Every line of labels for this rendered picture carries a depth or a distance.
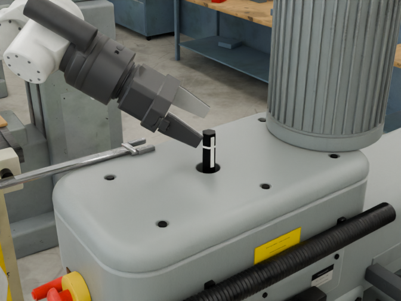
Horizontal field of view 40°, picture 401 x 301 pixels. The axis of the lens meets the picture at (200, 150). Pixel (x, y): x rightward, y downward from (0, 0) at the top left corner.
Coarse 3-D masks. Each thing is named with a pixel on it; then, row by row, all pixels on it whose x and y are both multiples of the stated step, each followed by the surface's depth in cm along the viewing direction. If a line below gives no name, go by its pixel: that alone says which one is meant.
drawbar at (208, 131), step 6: (204, 132) 81; (210, 132) 81; (204, 138) 81; (210, 138) 80; (204, 144) 81; (210, 144) 81; (204, 150) 82; (210, 150) 81; (204, 156) 82; (210, 156) 82; (204, 162) 83; (210, 162) 82; (204, 168) 83; (210, 168) 83
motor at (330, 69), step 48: (288, 0) 82; (336, 0) 77; (384, 0) 79; (288, 48) 84; (336, 48) 81; (384, 48) 83; (288, 96) 88; (336, 96) 84; (384, 96) 88; (336, 144) 87
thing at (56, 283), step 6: (48, 282) 87; (54, 282) 87; (60, 282) 87; (36, 288) 86; (42, 288) 86; (48, 288) 86; (60, 288) 87; (36, 294) 86; (42, 294) 86; (36, 300) 86
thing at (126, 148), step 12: (132, 144) 90; (84, 156) 85; (96, 156) 85; (108, 156) 86; (48, 168) 82; (60, 168) 82; (72, 168) 83; (0, 180) 79; (12, 180) 79; (24, 180) 79
